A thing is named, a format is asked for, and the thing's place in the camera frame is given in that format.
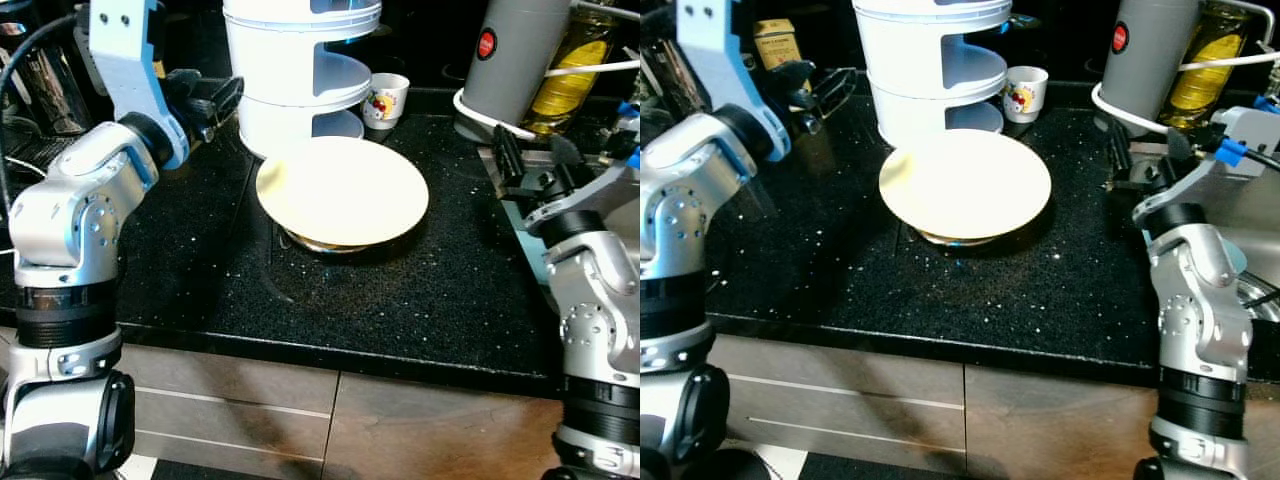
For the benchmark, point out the yellow round plate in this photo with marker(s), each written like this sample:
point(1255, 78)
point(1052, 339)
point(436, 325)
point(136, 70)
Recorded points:
point(340, 190)
point(965, 185)

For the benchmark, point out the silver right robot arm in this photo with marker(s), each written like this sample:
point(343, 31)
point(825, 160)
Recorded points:
point(595, 330)
point(1200, 320)

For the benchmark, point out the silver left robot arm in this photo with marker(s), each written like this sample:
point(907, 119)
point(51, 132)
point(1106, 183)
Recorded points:
point(70, 230)
point(680, 230)

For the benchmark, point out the stainless steel sink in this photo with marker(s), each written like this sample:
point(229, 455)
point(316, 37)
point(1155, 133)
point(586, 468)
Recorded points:
point(1262, 215)
point(490, 160)

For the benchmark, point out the yellow tin box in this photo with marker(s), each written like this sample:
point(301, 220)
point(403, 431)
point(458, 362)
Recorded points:
point(780, 45)

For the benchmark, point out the white tiered plastic rack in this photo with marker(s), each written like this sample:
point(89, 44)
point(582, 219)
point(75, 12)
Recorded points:
point(290, 70)
point(930, 70)

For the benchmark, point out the yellow cooking oil bottle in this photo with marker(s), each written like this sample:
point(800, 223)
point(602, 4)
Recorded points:
point(575, 80)
point(1210, 70)

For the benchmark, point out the grey cylindrical canister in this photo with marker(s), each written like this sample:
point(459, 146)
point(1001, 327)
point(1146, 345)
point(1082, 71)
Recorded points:
point(1150, 60)
point(515, 60)

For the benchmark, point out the white cup with cartoon print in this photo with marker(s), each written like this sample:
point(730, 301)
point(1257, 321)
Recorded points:
point(1025, 92)
point(387, 98)

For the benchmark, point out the stainless steel bowl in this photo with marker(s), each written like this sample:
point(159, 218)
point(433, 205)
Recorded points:
point(1262, 302)

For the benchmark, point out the brown cabinet drawer front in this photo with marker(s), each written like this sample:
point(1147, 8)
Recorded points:
point(440, 430)
point(850, 400)
point(230, 410)
point(1050, 420)

